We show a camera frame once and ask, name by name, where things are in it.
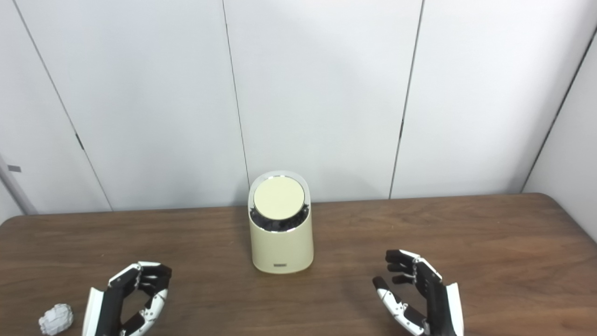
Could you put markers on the grey wall corner post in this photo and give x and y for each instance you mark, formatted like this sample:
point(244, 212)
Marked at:
point(14, 186)

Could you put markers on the cream-colored bin with lid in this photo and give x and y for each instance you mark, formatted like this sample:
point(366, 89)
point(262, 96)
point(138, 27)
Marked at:
point(280, 247)

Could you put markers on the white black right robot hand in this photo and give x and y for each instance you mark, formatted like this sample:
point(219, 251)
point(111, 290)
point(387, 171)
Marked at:
point(436, 303)

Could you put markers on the white paper ball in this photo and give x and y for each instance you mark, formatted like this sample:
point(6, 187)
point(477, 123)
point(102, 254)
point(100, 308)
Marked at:
point(56, 320)

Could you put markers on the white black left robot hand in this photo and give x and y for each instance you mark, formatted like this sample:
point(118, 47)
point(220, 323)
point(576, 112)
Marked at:
point(112, 303)

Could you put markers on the small grey tag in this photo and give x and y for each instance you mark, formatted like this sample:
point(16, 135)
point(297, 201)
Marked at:
point(14, 168)

